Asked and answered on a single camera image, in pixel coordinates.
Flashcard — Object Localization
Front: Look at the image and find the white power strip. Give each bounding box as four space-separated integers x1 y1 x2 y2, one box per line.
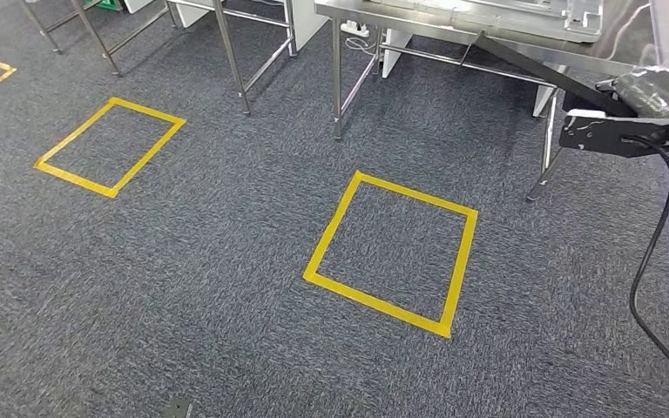
340 20 371 39

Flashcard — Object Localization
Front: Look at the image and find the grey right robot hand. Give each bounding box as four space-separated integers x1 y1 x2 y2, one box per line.
611 64 669 125

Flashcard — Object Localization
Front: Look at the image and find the thick black cable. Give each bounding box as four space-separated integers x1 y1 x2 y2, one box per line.
621 134 669 412

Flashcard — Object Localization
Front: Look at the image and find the aluminium fixture plate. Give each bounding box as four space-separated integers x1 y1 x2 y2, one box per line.
368 0 605 44

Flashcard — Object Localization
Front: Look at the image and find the black plastic frame part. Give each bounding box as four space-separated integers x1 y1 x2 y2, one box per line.
472 30 640 119

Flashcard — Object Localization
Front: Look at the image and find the stainless steel workbench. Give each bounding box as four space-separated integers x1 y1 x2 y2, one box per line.
314 0 662 204

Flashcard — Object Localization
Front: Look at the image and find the stainless steel table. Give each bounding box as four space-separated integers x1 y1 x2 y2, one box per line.
164 0 300 117
19 0 174 78

